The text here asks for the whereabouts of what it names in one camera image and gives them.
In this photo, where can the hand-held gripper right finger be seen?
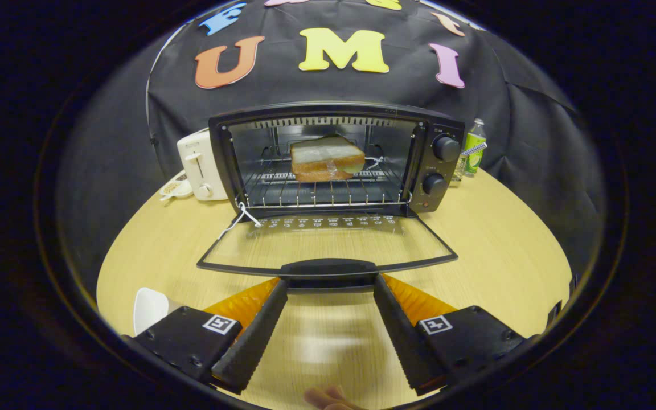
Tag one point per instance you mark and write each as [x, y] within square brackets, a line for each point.
[408, 341]

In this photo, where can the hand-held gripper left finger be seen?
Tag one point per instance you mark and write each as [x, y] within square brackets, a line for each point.
[251, 341]

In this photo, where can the black toaster oven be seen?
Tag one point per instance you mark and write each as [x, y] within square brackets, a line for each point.
[446, 148]

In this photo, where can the toasted lettuce sandwich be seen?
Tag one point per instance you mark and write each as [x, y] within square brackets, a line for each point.
[322, 154]

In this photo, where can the white pop-up toaster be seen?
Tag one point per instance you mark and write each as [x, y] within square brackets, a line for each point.
[197, 165]

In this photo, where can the white plate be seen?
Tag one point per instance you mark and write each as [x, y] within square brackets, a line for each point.
[150, 310]

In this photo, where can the small white seed dish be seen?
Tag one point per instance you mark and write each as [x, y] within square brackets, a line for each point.
[175, 187]

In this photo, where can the green drink bottle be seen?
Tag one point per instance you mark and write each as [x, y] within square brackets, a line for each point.
[474, 165]

